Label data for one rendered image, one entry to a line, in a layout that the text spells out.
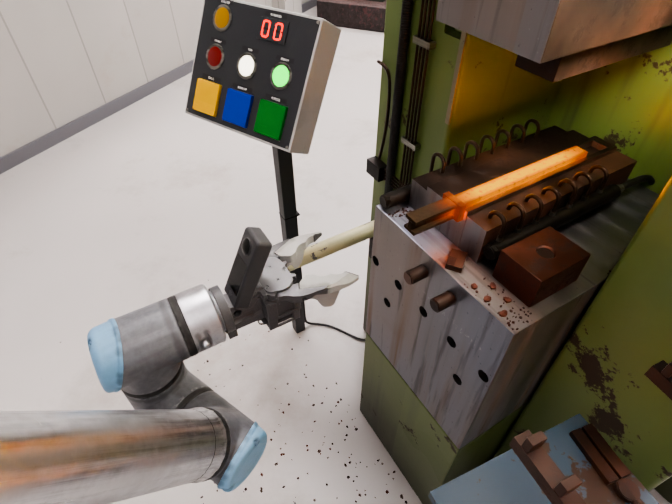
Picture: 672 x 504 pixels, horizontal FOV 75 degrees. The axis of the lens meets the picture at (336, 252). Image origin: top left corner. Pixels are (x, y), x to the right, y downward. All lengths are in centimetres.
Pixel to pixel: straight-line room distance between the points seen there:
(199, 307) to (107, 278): 165
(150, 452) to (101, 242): 201
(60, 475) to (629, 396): 86
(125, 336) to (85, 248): 186
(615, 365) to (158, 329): 77
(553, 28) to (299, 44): 56
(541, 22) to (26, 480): 67
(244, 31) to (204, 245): 133
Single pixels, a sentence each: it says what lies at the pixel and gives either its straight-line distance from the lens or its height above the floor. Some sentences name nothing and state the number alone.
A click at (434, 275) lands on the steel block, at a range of 84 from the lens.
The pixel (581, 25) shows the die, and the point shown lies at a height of 131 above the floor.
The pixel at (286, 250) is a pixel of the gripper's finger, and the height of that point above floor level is 100.
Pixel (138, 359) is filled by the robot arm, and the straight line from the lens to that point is 63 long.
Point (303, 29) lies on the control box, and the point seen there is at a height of 118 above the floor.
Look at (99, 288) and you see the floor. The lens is 223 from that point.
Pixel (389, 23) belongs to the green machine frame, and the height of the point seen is 117.
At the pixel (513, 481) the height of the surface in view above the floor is 77.
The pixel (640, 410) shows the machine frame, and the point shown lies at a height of 75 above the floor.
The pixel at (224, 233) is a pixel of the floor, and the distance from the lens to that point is 230.
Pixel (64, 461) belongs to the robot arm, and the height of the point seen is 113.
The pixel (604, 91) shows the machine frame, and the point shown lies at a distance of 118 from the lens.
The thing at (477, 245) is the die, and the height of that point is 95.
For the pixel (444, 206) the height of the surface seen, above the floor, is 101.
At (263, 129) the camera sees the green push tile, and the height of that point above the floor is 99.
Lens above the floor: 149
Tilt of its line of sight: 44 degrees down
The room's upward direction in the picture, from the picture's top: straight up
